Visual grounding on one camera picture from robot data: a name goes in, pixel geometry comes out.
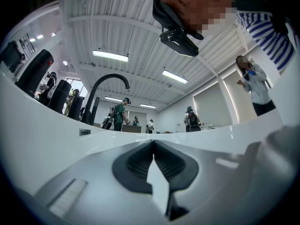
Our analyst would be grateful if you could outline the black strap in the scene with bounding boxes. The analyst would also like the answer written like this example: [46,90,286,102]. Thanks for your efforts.
[233,0,290,36]

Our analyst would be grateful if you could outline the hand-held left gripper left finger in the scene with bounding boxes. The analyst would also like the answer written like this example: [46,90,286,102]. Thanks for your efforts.
[32,139,165,225]

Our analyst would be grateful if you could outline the black curved faucet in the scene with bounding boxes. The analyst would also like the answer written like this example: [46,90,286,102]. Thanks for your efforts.
[80,73,131,126]

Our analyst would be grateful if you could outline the black head-mounted camera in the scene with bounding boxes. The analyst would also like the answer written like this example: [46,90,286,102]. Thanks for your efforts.
[151,0,205,58]

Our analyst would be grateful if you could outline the dark wooden cabinet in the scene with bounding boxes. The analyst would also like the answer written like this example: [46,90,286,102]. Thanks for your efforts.
[121,124,143,134]

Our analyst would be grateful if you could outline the blue white striped shirt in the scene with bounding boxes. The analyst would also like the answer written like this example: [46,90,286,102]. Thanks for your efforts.
[234,0,298,74]

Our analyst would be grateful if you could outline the white bathtub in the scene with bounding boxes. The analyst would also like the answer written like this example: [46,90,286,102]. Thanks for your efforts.
[0,43,300,225]

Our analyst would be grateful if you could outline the black hand shower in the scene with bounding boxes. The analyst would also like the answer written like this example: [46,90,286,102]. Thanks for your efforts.
[89,97,101,126]

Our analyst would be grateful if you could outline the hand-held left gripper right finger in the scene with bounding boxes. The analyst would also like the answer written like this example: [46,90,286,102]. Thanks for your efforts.
[153,139,250,225]

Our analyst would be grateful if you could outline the person's head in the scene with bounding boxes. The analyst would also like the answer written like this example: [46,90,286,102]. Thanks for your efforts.
[160,0,240,38]

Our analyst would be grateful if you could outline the black bulky device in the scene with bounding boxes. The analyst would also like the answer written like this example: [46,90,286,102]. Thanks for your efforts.
[0,40,26,74]

